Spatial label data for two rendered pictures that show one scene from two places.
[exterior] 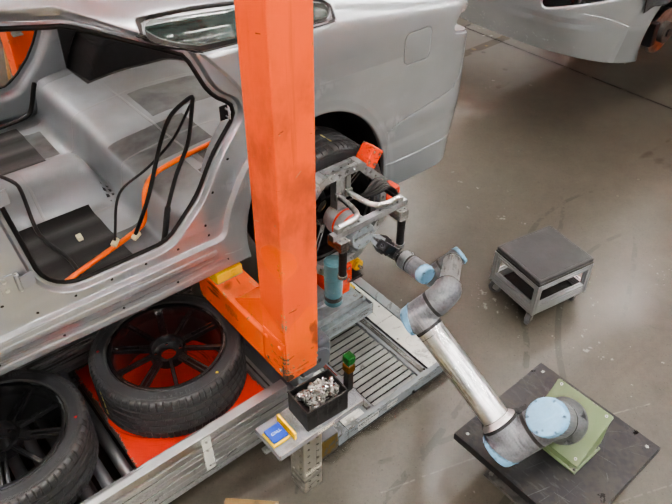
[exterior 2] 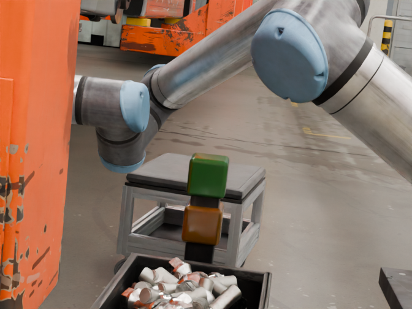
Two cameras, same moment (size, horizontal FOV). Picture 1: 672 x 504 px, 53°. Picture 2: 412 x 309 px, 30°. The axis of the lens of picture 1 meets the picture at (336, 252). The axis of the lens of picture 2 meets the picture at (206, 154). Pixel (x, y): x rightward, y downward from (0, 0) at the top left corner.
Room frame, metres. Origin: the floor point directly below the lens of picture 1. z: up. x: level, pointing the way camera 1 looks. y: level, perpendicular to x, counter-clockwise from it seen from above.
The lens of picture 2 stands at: (1.25, 0.52, 0.80)
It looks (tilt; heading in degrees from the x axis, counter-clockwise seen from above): 10 degrees down; 313
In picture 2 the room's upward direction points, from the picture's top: 6 degrees clockwise
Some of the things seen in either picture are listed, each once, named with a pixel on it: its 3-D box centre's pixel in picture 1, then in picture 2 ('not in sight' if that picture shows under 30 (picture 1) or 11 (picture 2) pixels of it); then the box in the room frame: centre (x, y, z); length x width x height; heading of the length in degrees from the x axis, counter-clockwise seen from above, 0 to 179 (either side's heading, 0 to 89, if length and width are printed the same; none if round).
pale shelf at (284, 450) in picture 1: (310, 415); not in sight; (1.66, 0.09, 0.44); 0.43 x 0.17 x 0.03; 130
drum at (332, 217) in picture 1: (348, 225); not in sight; (2.38, -0.05, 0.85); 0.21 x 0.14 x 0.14; 40
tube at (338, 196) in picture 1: (339, 205); not in sight; (2.28, -0.01, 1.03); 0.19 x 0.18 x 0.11; 40
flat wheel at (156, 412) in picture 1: (170, 361); not in sight; (1.98, 0.73, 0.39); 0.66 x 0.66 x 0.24
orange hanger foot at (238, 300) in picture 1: (243, 289); not in sight; (2.13, 0.40, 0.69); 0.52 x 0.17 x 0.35; 40
